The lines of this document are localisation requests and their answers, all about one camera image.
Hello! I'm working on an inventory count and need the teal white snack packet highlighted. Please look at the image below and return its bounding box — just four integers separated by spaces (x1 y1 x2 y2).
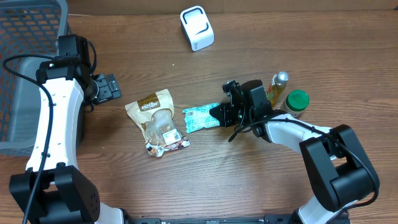
182 103 220 133

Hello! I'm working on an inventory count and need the clear bottle yellow liquid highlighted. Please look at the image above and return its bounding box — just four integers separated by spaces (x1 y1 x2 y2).
266 71 289 107

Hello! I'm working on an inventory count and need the beige brown paper pouch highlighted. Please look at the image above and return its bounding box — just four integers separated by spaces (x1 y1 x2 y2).
125 89 176 146

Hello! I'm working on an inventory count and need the brown patterned snack packet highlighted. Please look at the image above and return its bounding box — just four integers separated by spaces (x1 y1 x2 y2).
146 129 190 157

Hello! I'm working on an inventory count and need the green lid white jar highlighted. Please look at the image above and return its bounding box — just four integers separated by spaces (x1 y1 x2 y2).
280 90 310 118

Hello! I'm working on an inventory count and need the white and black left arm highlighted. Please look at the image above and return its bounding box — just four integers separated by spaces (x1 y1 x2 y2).
9 56 131 223

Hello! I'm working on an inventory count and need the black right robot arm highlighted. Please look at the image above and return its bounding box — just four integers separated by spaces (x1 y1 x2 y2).
210 80 380 223

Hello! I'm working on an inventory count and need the white barcode scanner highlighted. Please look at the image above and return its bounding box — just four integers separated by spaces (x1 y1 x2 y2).
180 6 215 52

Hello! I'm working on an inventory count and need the grey plastic mesh basket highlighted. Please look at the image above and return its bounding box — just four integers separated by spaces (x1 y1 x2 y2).
1 0 72 156

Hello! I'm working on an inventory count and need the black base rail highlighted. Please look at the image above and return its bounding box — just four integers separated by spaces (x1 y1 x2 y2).
124 214 302 224

